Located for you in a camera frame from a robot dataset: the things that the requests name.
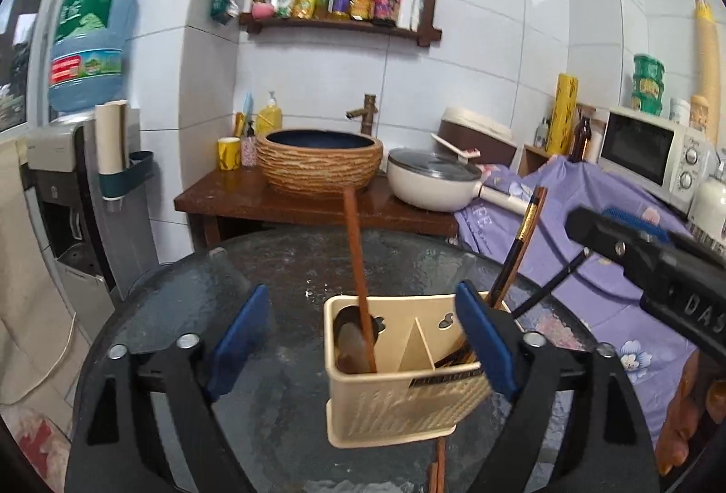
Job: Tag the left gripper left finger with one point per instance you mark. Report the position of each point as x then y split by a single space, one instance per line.
170 401

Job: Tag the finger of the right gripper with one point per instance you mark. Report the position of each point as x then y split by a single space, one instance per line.
634 228
641 262

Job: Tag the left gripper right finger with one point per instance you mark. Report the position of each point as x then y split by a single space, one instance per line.
606 446

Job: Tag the brown wooden chopstick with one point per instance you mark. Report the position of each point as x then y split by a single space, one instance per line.
356 248
437 470
527 243

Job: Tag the wood-handled steel ladle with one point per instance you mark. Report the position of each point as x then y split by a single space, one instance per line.
349 342

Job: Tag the right hand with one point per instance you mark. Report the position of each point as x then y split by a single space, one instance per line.
683 415

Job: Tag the purple floral cloth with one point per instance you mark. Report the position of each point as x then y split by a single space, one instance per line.
653 355

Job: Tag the round printed cushion stool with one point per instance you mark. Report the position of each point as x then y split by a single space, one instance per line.
45 446

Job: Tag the white microwave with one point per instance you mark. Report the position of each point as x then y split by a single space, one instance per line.
667 159

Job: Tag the brown glass bottle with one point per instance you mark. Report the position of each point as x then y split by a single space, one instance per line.
582 136

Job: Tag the yellow roll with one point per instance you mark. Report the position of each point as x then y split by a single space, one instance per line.
562 117

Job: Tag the tall beige roll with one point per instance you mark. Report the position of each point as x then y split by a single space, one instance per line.
709 59

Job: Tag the green instant noodle cups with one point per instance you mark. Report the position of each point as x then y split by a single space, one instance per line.
648 84

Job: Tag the round glass table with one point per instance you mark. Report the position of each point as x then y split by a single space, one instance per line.
273 419

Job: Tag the water dispenser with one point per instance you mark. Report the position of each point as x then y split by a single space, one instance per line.
98 248

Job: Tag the white pan with lid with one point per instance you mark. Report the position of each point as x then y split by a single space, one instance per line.
437 183

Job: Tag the cream plastic utensil holder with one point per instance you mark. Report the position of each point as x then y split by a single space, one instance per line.
408 398

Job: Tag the teal cup holder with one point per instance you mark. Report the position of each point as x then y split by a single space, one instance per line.
141 168

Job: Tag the brass faucet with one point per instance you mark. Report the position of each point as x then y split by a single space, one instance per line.
366 114

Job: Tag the yellow mug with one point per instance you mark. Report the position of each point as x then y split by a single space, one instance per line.
228 153

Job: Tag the paper cup stack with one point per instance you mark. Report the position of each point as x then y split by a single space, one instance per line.
111 137

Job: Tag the pink small bottle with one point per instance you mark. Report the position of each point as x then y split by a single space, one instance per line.
249 146

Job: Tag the woven basin sink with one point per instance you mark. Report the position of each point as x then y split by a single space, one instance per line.
318 163

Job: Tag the yellow soap dispenser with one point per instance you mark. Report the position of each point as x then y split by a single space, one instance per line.
270 117

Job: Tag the blue water jug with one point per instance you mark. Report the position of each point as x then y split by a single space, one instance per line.
89 55

